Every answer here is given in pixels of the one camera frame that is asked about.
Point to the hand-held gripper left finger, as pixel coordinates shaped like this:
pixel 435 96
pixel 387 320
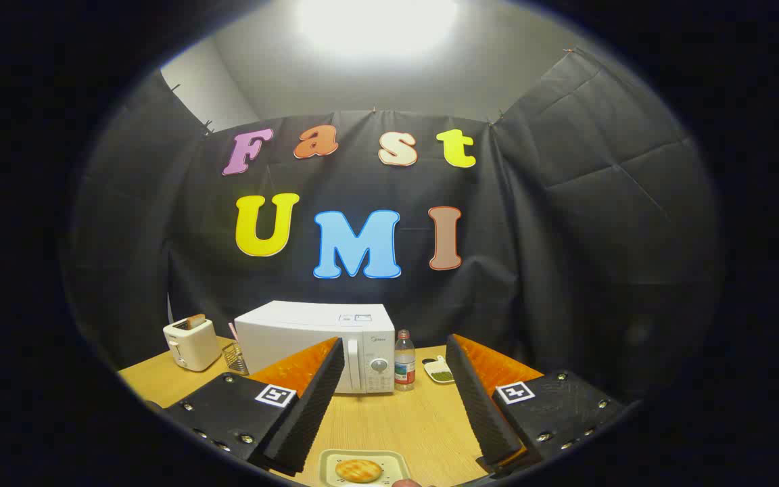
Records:
pixel 312 412

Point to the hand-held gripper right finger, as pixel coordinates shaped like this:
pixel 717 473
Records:
pixel 477 412

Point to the round golden bread bun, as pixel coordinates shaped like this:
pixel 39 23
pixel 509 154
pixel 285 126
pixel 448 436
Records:
pixel 358 470

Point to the white microwave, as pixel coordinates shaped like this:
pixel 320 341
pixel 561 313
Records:
pixel 295 331

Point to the divided white dish with beans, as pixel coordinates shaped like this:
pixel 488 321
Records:
pixel 438 373

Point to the clear plastic water bottle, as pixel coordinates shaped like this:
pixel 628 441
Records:
pixel 404 368

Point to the white square plate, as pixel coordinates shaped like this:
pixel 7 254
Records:
pixel 396 463

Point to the pink straw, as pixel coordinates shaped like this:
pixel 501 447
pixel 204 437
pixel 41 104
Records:
pixel 232 331

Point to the white toaster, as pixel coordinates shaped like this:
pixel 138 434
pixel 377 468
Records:
pixel 193 348

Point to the brown toast slice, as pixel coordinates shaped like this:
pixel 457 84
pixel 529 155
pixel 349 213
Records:
pixel 197 320

